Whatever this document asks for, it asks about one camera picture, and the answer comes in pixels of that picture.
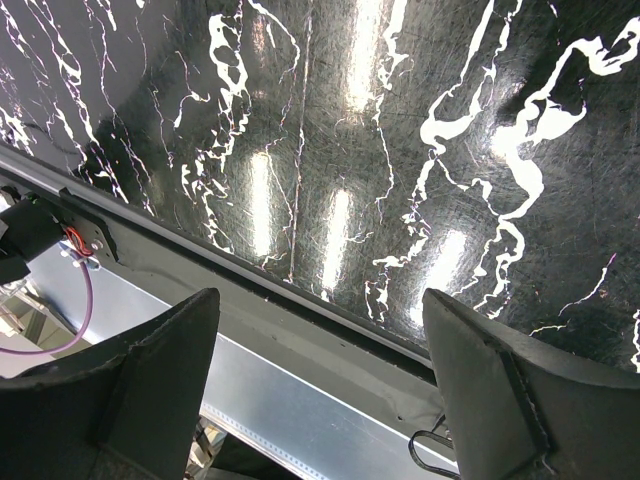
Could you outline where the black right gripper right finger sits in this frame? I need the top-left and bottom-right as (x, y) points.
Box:
(423, 289), (639, 479)

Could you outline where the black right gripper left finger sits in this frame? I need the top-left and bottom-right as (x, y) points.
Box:
(1, 288), (220, 479)

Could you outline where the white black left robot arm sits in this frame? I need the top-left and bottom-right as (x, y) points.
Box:
(1, 186), (64, 285)

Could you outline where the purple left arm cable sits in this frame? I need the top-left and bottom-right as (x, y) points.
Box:
(0, 259), (96, 357)

